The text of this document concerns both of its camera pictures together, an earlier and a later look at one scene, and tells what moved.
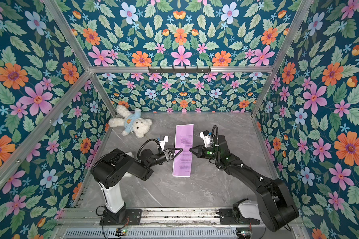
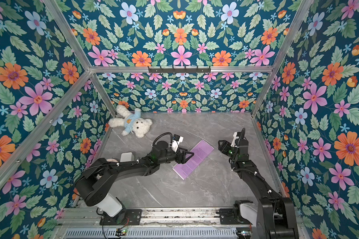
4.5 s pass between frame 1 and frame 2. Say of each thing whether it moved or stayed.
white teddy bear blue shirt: stayed
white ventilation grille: stayed
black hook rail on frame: stayed
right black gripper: moved
